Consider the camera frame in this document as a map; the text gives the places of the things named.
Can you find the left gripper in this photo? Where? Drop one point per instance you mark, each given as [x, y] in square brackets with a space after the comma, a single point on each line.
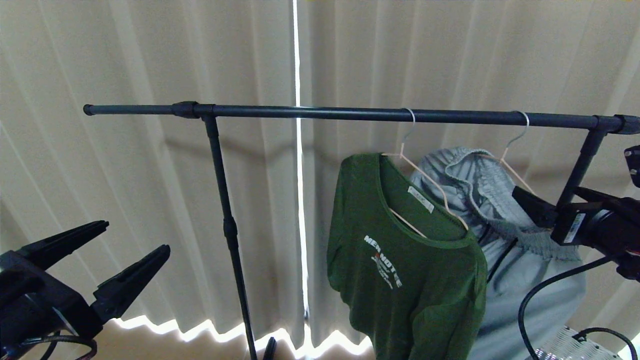
[35, 300]

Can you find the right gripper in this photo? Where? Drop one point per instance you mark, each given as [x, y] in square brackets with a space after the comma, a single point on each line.
[595, 222]

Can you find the pink clothes hanger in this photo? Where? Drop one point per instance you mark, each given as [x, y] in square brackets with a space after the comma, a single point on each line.
[515, 170]
[425, 177]

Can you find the pale grey garment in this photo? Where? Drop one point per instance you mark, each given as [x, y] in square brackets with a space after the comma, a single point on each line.
[515, 290]

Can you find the green short-sleeved shirt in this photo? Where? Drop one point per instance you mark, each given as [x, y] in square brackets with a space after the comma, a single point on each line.
[410, 290]

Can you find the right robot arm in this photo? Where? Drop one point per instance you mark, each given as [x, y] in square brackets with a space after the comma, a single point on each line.
[631, 255]

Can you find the white laundry basket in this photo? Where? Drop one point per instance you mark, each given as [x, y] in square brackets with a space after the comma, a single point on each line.
[570, 347]

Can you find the black clothes rack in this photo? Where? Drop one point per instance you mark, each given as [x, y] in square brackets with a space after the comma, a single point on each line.
[350, 114]

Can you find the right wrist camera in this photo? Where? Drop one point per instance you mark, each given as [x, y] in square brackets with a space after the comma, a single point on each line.
[634, 165]

